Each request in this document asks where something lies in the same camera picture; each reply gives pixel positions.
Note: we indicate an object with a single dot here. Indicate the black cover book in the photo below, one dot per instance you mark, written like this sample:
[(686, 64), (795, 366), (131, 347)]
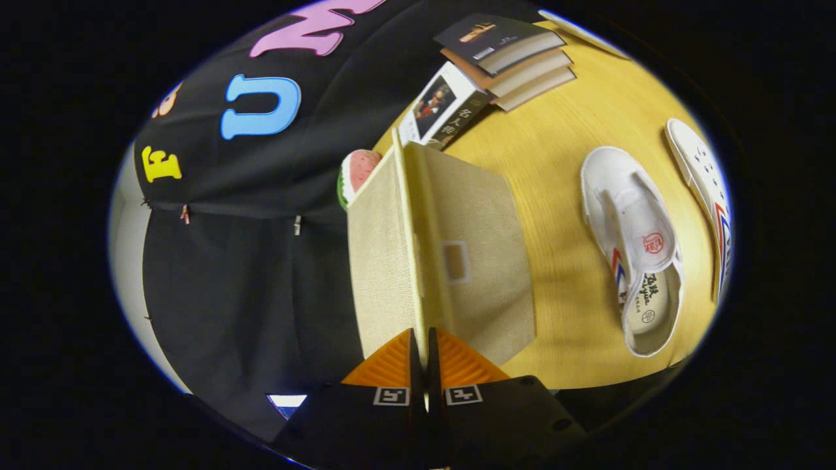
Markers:
[(486, 36)]

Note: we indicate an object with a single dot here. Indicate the beige fabric storage box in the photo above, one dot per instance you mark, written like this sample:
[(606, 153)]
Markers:
[(470, 261)]

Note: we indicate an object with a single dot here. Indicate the open laptop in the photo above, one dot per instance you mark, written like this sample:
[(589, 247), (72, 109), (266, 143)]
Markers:
[(286, 401)]

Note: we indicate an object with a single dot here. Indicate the thin brown book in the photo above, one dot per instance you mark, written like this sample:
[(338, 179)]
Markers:
[(535, 91)]

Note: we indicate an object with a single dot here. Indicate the white portrait cover book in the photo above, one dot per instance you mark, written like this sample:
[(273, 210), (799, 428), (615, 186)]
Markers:
[(437, 108)]

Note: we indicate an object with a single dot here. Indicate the watermelon slice plush toy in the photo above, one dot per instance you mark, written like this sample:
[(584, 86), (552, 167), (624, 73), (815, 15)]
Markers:
[(359, 173)]

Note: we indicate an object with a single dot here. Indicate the brown cover book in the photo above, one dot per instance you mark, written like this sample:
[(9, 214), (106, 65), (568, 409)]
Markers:
[(529, 73)]

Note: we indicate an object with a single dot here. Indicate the white plush toy with face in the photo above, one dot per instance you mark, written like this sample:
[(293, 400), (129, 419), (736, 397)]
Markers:
[(581, 32)]

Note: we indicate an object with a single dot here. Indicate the red cloth clip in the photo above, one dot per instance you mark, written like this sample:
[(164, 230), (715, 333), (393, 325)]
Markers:
[(185, 214)]

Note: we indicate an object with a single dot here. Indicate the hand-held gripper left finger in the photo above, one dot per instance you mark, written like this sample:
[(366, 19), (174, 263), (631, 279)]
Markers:
[(366, 424)]

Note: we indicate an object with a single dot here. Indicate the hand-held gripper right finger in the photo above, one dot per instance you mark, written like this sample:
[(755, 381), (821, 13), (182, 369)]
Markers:
[(496, 424)]

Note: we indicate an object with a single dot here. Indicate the white canvas shoe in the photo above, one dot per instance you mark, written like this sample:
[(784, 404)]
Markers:
[(702, 170), (627, 215)]

